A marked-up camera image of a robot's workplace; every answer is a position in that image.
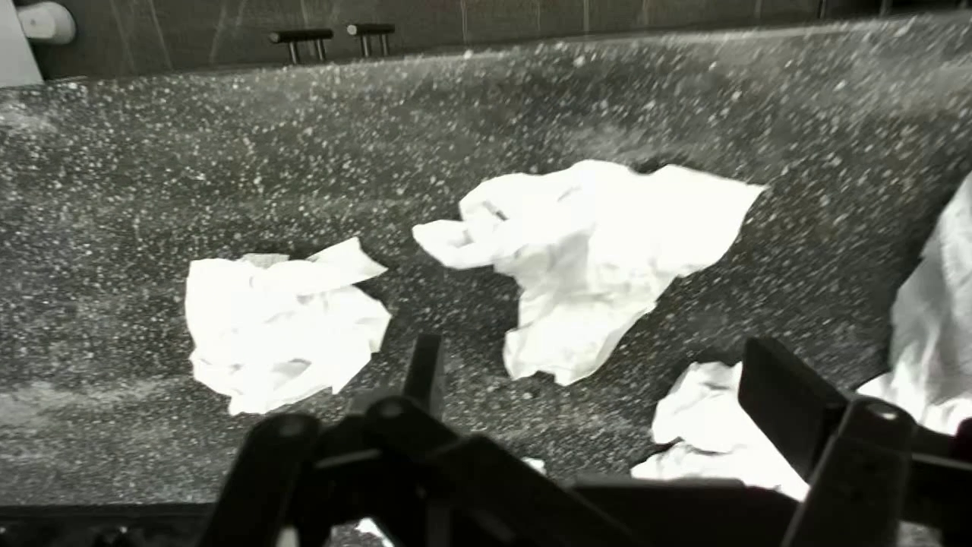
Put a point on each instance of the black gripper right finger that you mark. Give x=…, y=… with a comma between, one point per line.
x=850, y=450

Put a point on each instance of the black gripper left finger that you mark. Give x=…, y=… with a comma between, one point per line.
x=305, y=477

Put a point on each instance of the crumpled white paper small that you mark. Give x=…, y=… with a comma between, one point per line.
x=702, y=432

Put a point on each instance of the white box on floor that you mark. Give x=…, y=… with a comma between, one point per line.
x=44, y=21

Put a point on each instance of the white paper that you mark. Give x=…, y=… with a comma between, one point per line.
x=932, y=347
x=590, y=251
x=275, y=329

